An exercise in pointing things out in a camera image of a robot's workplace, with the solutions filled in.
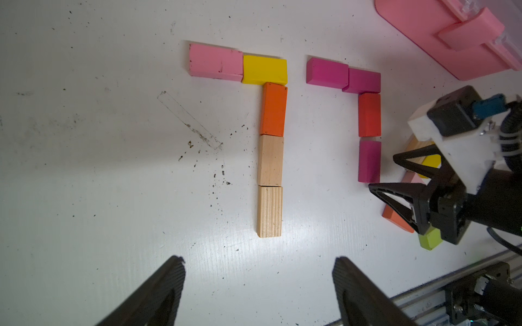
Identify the pink plastic storage box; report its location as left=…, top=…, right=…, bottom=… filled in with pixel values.
left=375, top=1, right=521, bottom=81

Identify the light pink block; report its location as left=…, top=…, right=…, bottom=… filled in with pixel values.
left=401, top=171, right=425, bottom=184

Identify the yellow block in row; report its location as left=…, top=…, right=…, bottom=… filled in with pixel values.
left=242, top=55, right=288, bottom=86

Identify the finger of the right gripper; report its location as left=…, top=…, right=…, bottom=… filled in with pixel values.
left=393, top=143, right=453, bottom=184
left=368, top=183, right=431, bottom=234

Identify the yellow block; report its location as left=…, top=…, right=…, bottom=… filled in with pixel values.
left=242, top=55, right=288, bottom=86
left=421, top=155, right=441, bottom=168

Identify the natural wood block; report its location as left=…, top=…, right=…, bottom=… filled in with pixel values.
left=405, top=134, right=434, bottom=152
left=257, top=186, right=283, bottom=238
left=258, top=134, right=284, bottom=186

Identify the magenta block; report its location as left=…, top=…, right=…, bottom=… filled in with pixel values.
left=342, top=68, right=381, bottom=95
left=358, top=140, right=381, bottom=183
left=306, top=58, right=349, bottom=89

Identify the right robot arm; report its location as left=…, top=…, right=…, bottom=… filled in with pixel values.
left=368, top=145, right=521, bottom=325

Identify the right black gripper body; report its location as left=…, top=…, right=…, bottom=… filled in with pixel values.
left=426, top=162, right=521, bottom=245

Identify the orange block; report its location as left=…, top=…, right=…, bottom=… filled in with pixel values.
left=382, top=205, right=415, bottom=233
left=260, top=82, right=288, bottom=137

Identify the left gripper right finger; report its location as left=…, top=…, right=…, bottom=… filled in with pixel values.
left=333, top=257, right=415, bottom=326

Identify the green block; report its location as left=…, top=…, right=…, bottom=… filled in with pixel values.
left=418, top=226, right=443, bottom=251

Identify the natural wood block in pile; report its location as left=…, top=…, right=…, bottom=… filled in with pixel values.
left=405, top=134, right=434, bottom=152

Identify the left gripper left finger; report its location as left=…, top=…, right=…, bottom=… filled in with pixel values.
left=98, top=256, right=186, bottom=325

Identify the red block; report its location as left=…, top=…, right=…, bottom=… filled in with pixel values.
left=358, top=93, right=382, bottom=137

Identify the pink block in row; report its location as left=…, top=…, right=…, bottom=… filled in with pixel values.
left=189, top=43, right=243, bottom=82

